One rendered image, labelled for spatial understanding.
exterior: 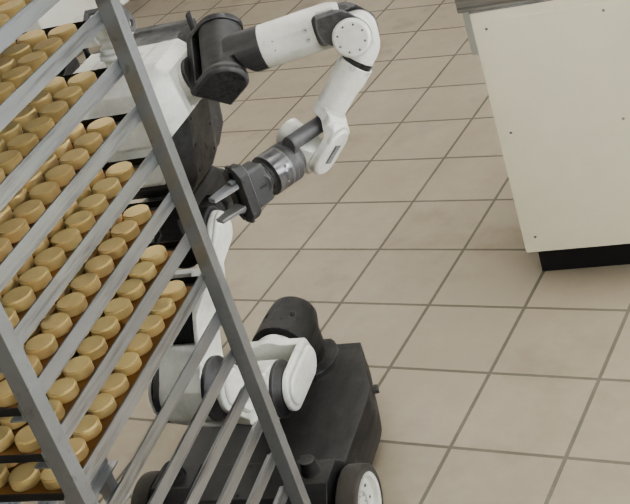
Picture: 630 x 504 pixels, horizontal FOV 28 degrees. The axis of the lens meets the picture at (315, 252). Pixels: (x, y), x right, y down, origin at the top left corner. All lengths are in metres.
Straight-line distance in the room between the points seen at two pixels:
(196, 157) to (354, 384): 0.84
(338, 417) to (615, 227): 1.01
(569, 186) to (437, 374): 0.64
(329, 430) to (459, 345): 0.60
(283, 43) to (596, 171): 1.29
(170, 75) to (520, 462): 1.26
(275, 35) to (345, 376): 1.08
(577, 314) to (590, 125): 0.52
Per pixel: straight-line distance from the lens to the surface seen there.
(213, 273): 2.38
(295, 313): 3.23
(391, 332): 3.67
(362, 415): 3.10
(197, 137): 2.67
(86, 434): 2.10
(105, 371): 2.07
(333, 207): 4.44
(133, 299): 2.25
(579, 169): 3.53
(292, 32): 2.50
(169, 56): 2.61
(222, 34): 2.57
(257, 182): 2.49
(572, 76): 3.40
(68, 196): 2.03
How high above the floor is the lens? 1.99
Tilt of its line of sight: 28 degrees down
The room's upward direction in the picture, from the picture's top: 19 degrees counter-clockwise
